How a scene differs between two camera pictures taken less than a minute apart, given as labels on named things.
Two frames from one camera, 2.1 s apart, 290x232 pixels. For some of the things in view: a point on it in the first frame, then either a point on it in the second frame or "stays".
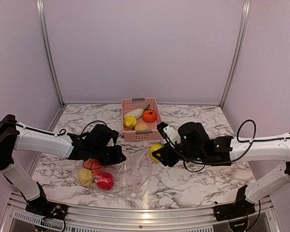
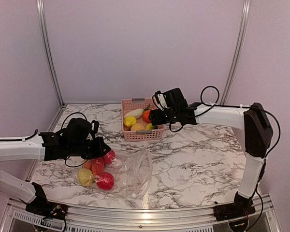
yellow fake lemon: [130, 121] stays
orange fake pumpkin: [149, 115] stays
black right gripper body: [172, 160] -> [171, 116]
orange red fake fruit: [94, 165] stays
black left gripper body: [107, 158] -> [90, 152]
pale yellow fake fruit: [85, 176] stays
